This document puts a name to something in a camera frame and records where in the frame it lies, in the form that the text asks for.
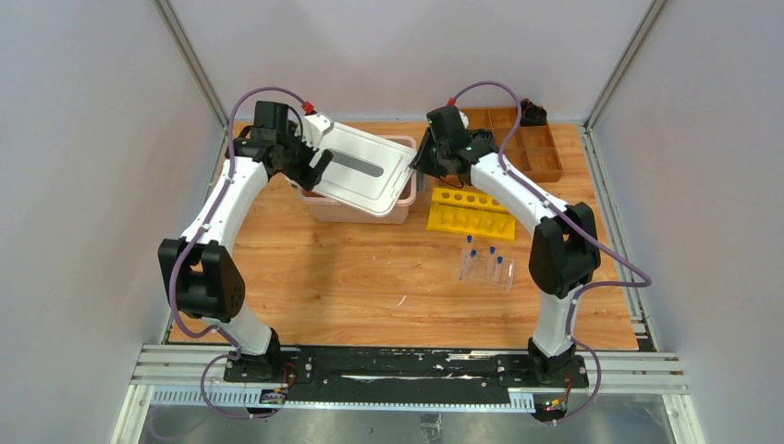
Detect white bin lid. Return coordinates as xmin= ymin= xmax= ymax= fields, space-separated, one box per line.
xmin=311 ymin=121 xmax=417 ymax=217

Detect yellow test tube rack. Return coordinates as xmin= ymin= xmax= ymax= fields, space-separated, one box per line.
xmin=426 ymin=187 xmax=517 ymax=242

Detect blue capped tube front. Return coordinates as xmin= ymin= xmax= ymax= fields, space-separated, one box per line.
xmin=494 ymin=256 xmax=503 ymax=284

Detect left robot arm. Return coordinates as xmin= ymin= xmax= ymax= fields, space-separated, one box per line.
xmin=158 ymin=101 xmax=335 ymax=382

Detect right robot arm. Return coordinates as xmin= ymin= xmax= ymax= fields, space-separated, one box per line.
xmin=411 ymin=105 xmax=601 ymax=387

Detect pink plastic bin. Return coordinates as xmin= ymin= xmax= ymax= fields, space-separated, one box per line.
xmin=294 ymin=135 xmax=418 ymax=224

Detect wooden compartment tray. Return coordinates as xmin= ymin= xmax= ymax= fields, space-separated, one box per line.
xmin=460 ymin=107 xmax=563 ymax=183

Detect clear plastic well plate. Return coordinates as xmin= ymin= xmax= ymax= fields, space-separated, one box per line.
xmin=458 ymin=245 xmax=516 ymax=291

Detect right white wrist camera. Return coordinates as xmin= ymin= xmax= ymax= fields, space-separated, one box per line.
xmin=459 ymin=111 xmax=470 ymax=130

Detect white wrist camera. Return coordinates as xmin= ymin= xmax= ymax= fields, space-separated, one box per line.
xmin=459 ymin=111 xmax=470 ymax=130
xmin=302 ymin=112 xmax=335 ymax=151

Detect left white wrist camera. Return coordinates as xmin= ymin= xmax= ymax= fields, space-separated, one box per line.
xmin=302 ymin=112 xmax=335 ymax=151

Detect black cable coil corner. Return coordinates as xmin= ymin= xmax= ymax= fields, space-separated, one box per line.
xmin=520 ymin=98 xmax=547 ymax=127

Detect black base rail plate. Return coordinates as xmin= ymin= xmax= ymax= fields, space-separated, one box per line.
xmin=201 ymin=346 xmax=589 ymax=413

